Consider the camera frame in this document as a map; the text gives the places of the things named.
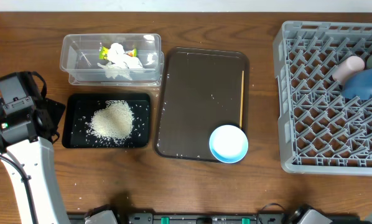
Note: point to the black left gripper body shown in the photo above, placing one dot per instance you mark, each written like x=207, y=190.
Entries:
x=53, y=111

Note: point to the yellow green snack wrapper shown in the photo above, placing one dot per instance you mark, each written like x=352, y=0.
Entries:
x=105, y=52

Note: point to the white tissue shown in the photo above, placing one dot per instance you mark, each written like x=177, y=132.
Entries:
x=120, y=65

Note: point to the light blue bowl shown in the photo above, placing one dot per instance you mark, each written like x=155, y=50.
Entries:
x=228, y=144

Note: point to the wooden chopstick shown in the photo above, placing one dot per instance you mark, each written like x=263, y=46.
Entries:
x=241, y=101

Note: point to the pink cup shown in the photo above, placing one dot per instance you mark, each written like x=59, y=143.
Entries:
x=348, y=68

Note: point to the dark blue plate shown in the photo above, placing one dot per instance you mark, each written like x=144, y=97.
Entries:
x=359, y=85

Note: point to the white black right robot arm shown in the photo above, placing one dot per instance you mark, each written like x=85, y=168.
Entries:
x=308, y=215

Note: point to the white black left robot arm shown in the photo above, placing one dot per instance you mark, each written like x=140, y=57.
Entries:
x=30, y=166

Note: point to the black food waste tray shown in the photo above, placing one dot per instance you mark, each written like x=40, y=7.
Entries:
x=81, y=107

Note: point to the clear plastic waste bin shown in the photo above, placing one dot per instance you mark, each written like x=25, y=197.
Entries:
x=79, y=58

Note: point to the grey dishwasher rack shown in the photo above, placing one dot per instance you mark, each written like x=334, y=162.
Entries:
x=320, y=131

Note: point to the white rice pile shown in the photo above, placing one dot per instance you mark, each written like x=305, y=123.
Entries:
x=112, y=123

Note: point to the brown serving tray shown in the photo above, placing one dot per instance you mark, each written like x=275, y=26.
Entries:
x=200, y=92

